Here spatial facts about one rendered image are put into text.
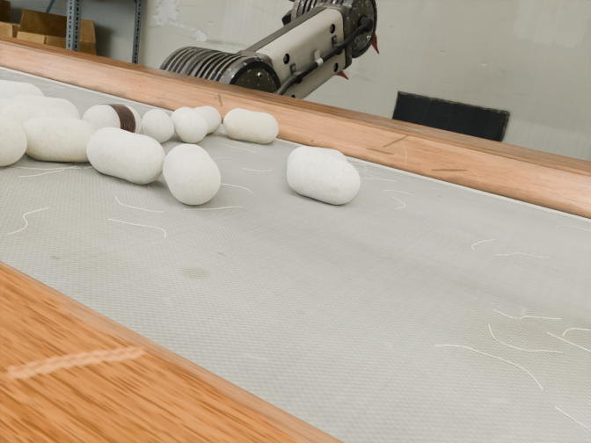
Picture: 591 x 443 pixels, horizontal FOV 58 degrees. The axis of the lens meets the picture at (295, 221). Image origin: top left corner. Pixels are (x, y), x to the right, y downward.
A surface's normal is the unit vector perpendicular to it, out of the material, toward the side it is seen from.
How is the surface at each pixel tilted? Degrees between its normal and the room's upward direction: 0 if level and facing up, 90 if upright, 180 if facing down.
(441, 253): 0
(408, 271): 0
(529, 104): 90
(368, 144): 45
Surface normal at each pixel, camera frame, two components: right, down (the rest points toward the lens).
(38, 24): 0.77, 0.52
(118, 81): -0.24, -0.54
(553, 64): -0.43, 0.20
